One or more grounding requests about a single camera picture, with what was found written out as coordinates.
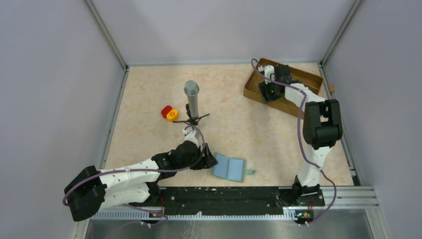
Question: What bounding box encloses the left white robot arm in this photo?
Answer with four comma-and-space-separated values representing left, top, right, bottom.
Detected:
62, 140, 218, 222

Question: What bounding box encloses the green card holder wallet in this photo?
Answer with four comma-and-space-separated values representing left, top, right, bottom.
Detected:
211, 153, 256, 183

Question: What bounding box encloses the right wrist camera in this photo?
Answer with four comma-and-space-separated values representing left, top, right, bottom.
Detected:
258, 65, 275, 84

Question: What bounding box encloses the small wooden block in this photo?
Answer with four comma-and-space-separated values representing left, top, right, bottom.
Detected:
328, 84, 335, 94

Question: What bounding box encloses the brown woven cutlery tray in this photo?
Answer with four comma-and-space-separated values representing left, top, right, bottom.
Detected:
243, 58, 324, 120

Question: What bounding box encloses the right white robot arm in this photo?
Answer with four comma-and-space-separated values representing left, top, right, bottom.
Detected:
257, 65, 342, 206

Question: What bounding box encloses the grey microphone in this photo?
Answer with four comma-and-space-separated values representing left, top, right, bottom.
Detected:
184, 80, 200, 118

